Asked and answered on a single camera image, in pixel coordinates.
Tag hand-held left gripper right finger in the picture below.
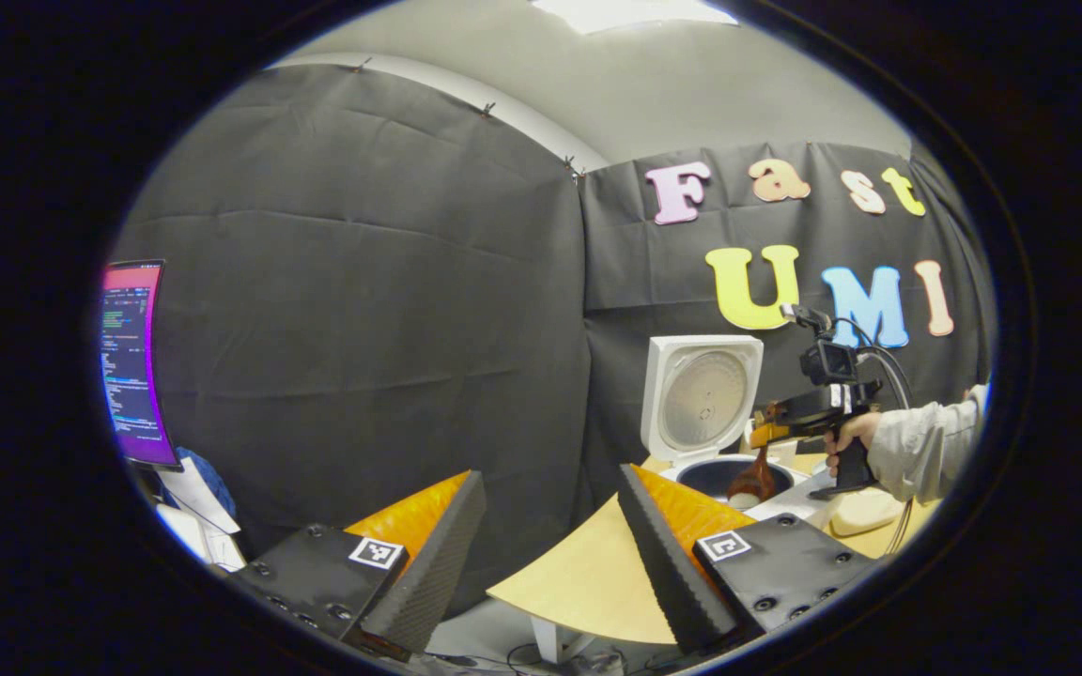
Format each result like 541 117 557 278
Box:
616 463 880 655

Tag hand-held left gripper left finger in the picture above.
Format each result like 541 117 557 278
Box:
226 469 488 663

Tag brown wooden spoon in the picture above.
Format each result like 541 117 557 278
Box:
727 441 777 503

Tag white rice cooker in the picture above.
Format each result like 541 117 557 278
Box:
640 335 810 513

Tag white flat board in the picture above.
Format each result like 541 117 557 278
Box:
743 469 838 529

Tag cream rounded board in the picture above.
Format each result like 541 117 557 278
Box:
827 488 906 538

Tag white table leg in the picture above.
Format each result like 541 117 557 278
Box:
530 615 589 666

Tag white paper sheets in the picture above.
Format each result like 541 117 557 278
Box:
154 458 246 574

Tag blue cloth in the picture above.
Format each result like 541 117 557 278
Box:
175 447 237 517

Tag black backdrop cloth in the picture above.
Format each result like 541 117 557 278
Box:
104 64 997 616

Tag computer monitor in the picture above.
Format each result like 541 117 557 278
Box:
100 259 183 470

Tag ceiling light panel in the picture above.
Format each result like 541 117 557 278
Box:
530 0 739 36

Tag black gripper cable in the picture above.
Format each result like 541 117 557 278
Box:
842 317 918 555

